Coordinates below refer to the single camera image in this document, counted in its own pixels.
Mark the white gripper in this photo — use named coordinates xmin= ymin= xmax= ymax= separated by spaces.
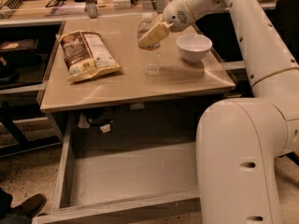
xmin=138 ymin=0 xmax=195 ymax=48

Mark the clear plastic water bottle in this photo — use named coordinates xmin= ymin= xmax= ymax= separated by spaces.
xmin=137 ymin=13 xmax=160 ymax=50

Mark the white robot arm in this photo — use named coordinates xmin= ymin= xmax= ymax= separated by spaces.
xmin=141 ymin=0 xmax=299 ymax=224

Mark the beige top counter cabinet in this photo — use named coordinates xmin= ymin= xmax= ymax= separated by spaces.
xmin=40 ymin=13 xmax=235 ymax=136

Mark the open grey wooden drawer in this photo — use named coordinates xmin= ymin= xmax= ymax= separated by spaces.
xmin=34 ymin=102 xmax=200 ymax=224

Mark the white ceramic bowl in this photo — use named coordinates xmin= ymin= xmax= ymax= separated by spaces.
xmin=177 ymin=34 xmax=212 ymax=63

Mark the brown yellow chip bag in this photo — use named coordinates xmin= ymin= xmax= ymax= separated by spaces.
xmin=57 ymin=30 xmax=121 ymax=83

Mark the black office chair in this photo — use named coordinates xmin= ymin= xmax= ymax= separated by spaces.
xmin=274 ymin=0 xmax=299 ymax=63

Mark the black coiled tool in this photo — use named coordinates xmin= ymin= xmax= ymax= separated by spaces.
xmin=0 ymin=0 xmax=22 ymax=19

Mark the brown shoe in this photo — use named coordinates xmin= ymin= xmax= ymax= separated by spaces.
xmin=11 ymin=193 xmax=47 ymax=218

